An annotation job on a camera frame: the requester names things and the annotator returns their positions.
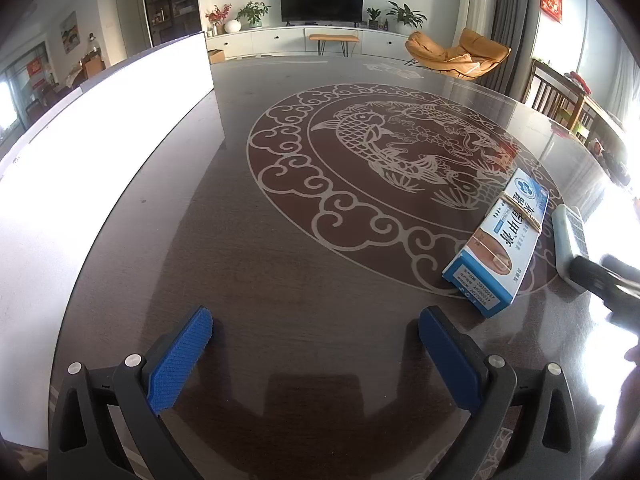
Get white door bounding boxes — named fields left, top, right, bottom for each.
left=115, top=0, right=151, bottom=58

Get large leafy potted plant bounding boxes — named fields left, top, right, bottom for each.
left=386, top=1, right=427, bottom=31

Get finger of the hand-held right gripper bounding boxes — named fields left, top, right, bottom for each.
left=599, top=254, right=640, bottom=286
left=571, top=256, right=640, bottom=332

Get green potted plant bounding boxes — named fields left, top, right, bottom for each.
left=236, top=1, right=271, bottom=29

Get dark wooden slatted chair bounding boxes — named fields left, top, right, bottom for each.
left=527, top=58, right=601, bottom=136

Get black television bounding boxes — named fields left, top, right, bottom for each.
left=279, top=0, right=365, bottom=27

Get orange rocking chair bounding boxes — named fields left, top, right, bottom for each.
left=405, top=27, right=512, bottom=81

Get white television cabinet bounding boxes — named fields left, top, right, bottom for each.
left=206, top=25, right=416, bottom=58

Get wooden bench black legs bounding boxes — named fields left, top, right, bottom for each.
left=309, top=33, right=361, bottom=57

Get framed wall painting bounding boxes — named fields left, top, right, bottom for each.
left=60, top=10, right=79, bottom=53

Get grey white small box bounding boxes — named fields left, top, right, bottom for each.
left=551, top=204, right=601, bottom=293

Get grey curtain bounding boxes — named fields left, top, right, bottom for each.
left=492, top=0, right=543, bottom=103

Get dark patterned glass desktop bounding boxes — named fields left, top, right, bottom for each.
left=47, top=55, right=640, bottom=480

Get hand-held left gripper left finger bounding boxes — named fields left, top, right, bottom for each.
left=47, top=305, right=215, bottom=480

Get blue white medicine box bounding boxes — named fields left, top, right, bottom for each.
left=442, top=167, right=550, bottom=318

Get red flowers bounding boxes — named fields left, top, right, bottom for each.
left=206, top=4, right=232, bottom=36

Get tan rubber band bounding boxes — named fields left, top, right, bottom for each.
left=500, top=192, right=546, bottom=233

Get dark glass display cabinet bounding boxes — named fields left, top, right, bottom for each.
left=140, top=0, right=201, bottom=46

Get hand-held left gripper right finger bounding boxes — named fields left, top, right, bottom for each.
left=419, top=305, right=583, bottom=480

